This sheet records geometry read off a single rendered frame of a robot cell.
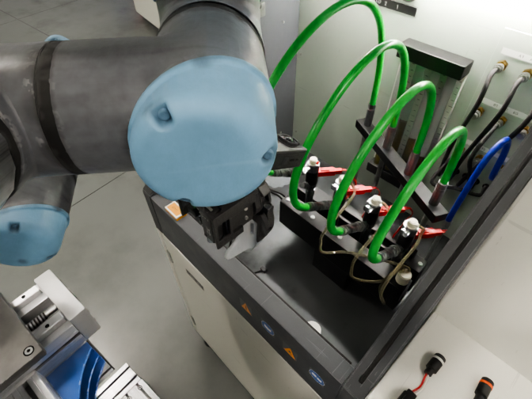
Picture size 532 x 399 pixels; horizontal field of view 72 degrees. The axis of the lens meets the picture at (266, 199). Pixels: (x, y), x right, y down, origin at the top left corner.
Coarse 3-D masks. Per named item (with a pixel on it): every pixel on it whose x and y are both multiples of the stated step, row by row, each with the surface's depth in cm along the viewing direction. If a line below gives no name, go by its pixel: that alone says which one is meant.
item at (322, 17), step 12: (348, 0) 57; (360, 0) 59; (372, 0) 61; (324, 12) 55; (336, 12) 56; (372, 12) 64; (312, 24) 54; (300, 36) 54; (384, 36) 70; (288, 48) 54; (288, 60) 54; (276, 72) 54; (372, 96) 82; (372, 108) 84
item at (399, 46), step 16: (384, 48) 56; (400, 48) 60; (352, 80) 54; (400, 80) 69; (336, 96) 54; (400, 96) 72; (320, 112) 55; (400, 112) 75; (320, 128) 55; (304, 144) 56; (384, 144) 81; (304, 160) 57; (304, 208) 67; (320, 208) 72
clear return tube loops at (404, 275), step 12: (348, 204) 72; (384, 204) 69; (336, 216) 72; (420, 228) 66; (324, 252) 74; (336, 252) 74; (348, 252) 74; (360, 252) 67; (408, 252) 65; (396, 264) 71; (396, 276) 73; (408, 276) 71; (384, 288) 64; (384, 300) 68
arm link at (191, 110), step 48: (96, 48) 18; (144, 48) 18; (192, 48) 18; (240, 48) 20; (96, 96) 18; (144, 96) 17; (192, 96) 16; (240, 96) 16; (96, 144) 19; (144, 144) 17; (192, 144) 17; (240, 144) 17; (192, 192) 19; (240, 192) 20
